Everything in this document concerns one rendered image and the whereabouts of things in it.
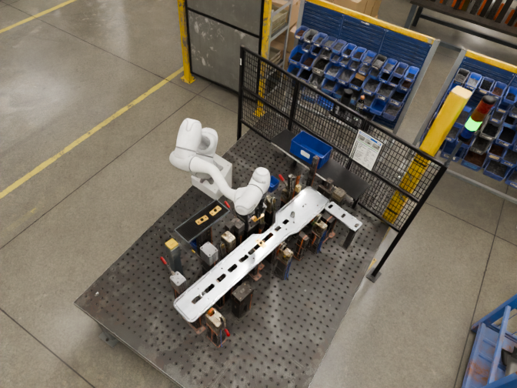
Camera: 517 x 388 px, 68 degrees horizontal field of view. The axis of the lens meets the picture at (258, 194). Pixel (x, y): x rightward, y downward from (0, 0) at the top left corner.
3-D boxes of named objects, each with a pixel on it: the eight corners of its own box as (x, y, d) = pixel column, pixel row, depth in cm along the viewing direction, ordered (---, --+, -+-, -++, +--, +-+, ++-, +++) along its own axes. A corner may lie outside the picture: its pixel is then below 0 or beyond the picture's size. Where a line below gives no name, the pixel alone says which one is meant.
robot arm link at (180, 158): (185, 172, 232) (191, 149, 231) (162, 165, 240) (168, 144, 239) (198, 173, 244) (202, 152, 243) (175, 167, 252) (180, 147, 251)
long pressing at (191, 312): (193, 328, 226) (193, 327, 225) (169, 302, 235) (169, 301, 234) (331, 202, 294) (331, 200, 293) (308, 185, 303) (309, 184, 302)
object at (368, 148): (371, 172, 295) (384, 143, 271) (348, 157, 304) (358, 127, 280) (372, 171, 296) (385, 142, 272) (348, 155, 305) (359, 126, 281)
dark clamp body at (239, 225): (237, 260, 289) (238, 232, 259) (225, 249, 294) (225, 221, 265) (247, 252, 294) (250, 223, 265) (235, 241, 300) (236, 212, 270)
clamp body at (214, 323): (218, 352, 246) (218, 332, 218) (203, 336, 252) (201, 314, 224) (230, 339, 252) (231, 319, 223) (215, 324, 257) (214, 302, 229)
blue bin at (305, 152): (318, 169, 309) (321, 158, 299) (288, 151, 319) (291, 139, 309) (329, 158, 317) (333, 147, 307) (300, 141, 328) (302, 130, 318)
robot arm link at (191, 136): (195, 153, 311) (201, 127, 310) (215, 158, 311) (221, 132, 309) (170, 147, 234) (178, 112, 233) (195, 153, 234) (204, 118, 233)
